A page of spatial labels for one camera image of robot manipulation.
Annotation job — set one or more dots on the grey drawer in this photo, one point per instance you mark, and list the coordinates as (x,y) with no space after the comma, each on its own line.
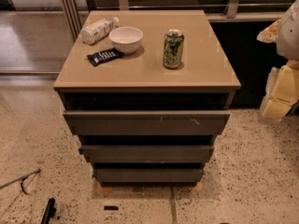
(146,122)
(147,154)
(148,175)

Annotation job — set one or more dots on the grey three-drawer cabinet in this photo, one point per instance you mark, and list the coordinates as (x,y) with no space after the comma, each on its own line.
(205,80)

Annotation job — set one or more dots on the dark blue snack packet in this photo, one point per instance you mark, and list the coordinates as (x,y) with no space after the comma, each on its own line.
(104,56)

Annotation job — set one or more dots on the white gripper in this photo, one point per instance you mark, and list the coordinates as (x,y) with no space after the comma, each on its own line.
(289,36)

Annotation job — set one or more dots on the black object on floor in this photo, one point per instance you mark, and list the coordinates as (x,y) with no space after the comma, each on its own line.
(49,211)

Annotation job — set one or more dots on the green drink can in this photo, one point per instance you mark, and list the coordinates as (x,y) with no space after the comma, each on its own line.
(173,48)

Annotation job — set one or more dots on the thin metal rod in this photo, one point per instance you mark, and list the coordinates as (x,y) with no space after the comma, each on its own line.
(21,180)

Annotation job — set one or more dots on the white plastic bottle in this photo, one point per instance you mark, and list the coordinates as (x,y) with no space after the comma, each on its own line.
(98,30)

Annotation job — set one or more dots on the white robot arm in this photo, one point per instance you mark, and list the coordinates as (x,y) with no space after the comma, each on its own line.
(287,43)

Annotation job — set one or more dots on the white ceramic bowl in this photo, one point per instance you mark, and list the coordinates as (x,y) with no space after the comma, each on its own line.
(126,40)

